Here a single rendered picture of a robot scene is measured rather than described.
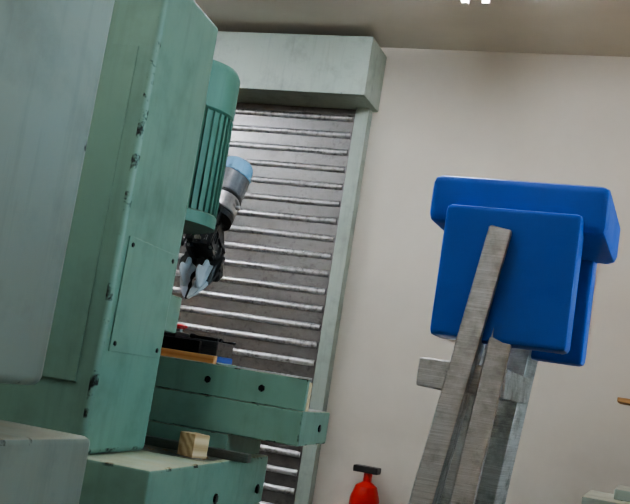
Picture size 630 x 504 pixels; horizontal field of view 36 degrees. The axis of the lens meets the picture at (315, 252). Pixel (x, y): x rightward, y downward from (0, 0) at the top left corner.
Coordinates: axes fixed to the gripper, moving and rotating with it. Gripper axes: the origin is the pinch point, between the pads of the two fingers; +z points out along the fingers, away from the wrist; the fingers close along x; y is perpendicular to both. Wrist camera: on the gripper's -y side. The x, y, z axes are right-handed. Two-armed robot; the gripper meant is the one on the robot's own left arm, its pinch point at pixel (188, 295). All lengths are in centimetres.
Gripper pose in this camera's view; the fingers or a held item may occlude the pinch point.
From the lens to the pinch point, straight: 199.5
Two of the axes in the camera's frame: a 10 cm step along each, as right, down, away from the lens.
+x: 9.6, 1.3, -2.4
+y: -1.0, -6.3, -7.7
